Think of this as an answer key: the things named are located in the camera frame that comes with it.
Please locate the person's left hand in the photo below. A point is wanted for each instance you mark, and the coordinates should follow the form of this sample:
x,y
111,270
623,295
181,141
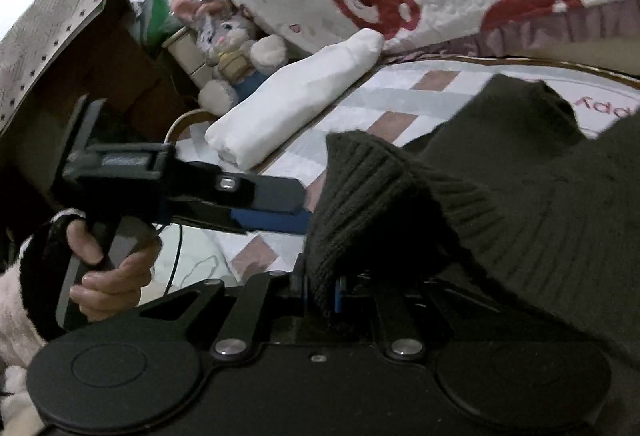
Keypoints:
x,y
103,294

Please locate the white folded garment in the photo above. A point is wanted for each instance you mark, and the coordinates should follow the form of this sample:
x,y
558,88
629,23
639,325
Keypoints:
x,y
289,99

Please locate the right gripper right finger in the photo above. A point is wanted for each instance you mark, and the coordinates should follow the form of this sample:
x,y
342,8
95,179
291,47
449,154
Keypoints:
x,y
379,314

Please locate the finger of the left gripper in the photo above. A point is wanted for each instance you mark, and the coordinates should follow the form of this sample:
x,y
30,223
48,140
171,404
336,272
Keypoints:
x,y
208,183
243,221

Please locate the fluffy pink black sleeve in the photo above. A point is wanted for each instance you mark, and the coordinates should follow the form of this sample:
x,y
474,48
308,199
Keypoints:
x,y
30,288

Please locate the plush bunny toy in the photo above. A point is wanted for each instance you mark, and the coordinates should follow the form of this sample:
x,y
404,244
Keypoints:
x,y
241,60

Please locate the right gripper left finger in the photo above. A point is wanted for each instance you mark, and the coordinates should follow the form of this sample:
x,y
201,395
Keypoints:
x,y
230,322

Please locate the dark green knit sweater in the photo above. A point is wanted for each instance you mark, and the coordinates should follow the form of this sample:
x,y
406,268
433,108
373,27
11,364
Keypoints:
x,y
511,194

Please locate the brown perforated headboard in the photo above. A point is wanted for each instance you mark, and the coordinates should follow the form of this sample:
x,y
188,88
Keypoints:
x,y
59,50

